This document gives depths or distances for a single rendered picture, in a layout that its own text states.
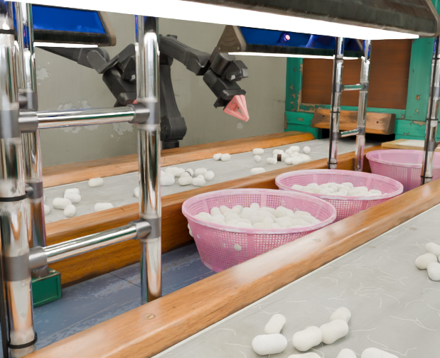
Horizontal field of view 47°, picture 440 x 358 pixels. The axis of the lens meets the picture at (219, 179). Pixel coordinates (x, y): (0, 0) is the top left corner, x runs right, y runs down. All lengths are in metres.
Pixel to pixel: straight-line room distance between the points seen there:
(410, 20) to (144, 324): 0.38
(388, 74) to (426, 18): 1.32
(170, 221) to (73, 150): 2.63
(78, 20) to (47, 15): 0.06
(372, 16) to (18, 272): 0.36
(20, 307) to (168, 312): 0.14
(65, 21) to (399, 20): 0.58
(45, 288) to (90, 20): 0.46
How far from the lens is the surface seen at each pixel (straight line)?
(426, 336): 0.59
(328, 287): 0.66
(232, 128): 3.21
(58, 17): 0.92
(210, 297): 0.56
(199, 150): 1.52
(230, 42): 1.23
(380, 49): 1.90
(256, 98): 3.08
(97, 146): 3.64
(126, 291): 0.80
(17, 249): 0.46
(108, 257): 0.86
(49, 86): 3.41
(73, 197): 1.04
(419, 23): 0.56
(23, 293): 0.47
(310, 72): 2.03
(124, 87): 1.32
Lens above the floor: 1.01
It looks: 12 degrees down
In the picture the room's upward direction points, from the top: 1 degrees clockwise
